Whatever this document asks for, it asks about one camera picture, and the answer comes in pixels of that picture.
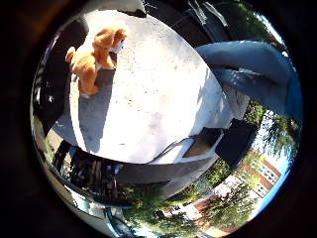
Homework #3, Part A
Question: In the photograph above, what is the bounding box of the red brick building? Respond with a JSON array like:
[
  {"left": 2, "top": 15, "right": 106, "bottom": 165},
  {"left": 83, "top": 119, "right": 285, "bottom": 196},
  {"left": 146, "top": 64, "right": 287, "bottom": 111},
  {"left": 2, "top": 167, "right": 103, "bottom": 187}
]
[{"left": 244, "top": 158, "right": 281, "bottom": 199}]

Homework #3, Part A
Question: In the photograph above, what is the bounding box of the black controller box with tag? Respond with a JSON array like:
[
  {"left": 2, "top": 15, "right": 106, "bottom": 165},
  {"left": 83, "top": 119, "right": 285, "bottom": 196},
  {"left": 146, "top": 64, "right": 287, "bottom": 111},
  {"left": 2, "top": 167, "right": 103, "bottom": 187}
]
[{"left": 53, "top": 140, "right": 133, "bottom": 199}]

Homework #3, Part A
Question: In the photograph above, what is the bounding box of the black square case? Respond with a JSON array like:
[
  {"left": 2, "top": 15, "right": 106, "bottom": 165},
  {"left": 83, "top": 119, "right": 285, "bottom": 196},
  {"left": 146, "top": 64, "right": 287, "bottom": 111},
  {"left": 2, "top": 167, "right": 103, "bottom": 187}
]
[{"left": 215, "top": 118, "right": 260, "bottom": 168}]

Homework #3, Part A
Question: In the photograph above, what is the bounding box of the orange plush dog toy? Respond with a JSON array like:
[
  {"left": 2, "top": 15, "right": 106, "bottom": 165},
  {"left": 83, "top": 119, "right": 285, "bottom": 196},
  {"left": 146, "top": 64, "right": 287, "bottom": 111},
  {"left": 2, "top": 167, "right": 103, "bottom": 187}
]
[{"left": 64, "top": 25, "right": 129, "bottom": 97}]

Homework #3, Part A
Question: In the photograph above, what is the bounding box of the person in blue jeans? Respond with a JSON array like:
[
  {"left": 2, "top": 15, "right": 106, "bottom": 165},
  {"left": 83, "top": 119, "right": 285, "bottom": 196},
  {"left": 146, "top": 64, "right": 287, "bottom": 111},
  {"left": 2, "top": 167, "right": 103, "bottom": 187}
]
[{"left": 194, "top": 40, "right": 304, "bottom": 123}]

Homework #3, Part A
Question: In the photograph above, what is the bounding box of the black plastic slatted basket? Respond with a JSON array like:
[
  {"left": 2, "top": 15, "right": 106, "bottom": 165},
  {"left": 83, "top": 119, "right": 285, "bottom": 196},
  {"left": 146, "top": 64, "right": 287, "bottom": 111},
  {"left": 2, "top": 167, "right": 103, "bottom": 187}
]
[{"left": 33, "top": 19, "right": 90, "bottom": 137}]

